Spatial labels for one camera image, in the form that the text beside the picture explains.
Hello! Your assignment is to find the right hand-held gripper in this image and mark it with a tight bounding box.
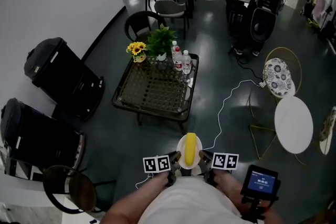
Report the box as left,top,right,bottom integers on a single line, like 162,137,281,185
198,150,239,187

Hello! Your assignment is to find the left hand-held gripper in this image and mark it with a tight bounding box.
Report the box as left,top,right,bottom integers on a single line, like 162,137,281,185
142,151,182,187

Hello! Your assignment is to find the white oval plate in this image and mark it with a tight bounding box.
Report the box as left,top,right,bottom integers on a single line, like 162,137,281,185
176,133,203,170

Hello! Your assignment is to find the yellow banana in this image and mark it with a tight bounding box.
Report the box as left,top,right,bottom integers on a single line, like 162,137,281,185
183,133,198,167

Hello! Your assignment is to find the person's right forearm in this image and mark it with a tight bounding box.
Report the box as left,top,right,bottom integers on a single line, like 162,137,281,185
214,170,284,224

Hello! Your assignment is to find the person's left forearm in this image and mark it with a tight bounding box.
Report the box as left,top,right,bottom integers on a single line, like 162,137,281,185
101,172,171,224

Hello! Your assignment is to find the black wicker coffee table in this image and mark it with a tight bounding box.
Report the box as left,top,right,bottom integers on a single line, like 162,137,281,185
111,52,200,134

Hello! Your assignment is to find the person's white shirt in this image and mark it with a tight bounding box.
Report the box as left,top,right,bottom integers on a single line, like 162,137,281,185
138,175,255,224

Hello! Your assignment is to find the white round side table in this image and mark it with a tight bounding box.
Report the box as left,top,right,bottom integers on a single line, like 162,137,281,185
248,96,314,166

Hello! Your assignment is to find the red-capped water bottle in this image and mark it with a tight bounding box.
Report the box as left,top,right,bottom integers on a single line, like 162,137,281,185
173,47,184,71

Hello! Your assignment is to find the black wicker stool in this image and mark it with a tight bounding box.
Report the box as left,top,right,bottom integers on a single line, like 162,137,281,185
43,164,118,215

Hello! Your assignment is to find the floral seat cushion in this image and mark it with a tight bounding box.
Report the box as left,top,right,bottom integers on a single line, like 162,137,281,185
263,58,296,95

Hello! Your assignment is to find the sunflower bouquet in pot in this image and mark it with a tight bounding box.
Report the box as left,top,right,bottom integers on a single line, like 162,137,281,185
126,41,148,63

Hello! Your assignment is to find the green potted plant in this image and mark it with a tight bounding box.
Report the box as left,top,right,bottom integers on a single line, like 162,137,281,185
145,24,177,62

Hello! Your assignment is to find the floral cushioned chair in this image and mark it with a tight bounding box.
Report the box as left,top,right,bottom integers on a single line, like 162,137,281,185
319,106,336,155

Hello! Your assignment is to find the black round-back chair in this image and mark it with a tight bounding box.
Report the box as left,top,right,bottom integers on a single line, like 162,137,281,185
123,10,167,42

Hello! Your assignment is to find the white cabinet with holes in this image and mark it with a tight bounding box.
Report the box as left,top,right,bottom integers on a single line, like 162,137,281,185
0,165,106,224

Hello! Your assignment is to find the clothes rack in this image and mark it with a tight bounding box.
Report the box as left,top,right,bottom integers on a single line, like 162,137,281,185
303,0,336,35

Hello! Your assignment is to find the thin white charger cable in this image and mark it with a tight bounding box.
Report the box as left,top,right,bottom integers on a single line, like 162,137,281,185
135,175,153,189

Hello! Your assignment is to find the long white cable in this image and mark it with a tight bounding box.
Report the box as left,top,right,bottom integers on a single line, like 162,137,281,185
203,79,266,152

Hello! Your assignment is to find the black monitor mount clamp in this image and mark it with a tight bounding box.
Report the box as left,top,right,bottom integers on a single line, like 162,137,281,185
240,193,279,221

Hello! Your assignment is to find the black floor cable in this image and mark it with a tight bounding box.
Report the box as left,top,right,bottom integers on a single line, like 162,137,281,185
233,55,265,81

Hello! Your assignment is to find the gold wire chair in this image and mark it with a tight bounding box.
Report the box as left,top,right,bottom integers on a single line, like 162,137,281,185
263,47,302,99

